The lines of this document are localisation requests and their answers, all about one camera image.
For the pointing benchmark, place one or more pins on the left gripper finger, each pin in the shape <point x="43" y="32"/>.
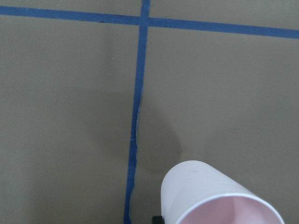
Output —
<point x="157" y="220"/>

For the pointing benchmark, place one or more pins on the pink paper cup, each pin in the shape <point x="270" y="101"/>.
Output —
<point x="193" y="192"/>

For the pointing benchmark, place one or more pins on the blue tape grid lines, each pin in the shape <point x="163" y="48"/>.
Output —
<point x="144" y="21"/>

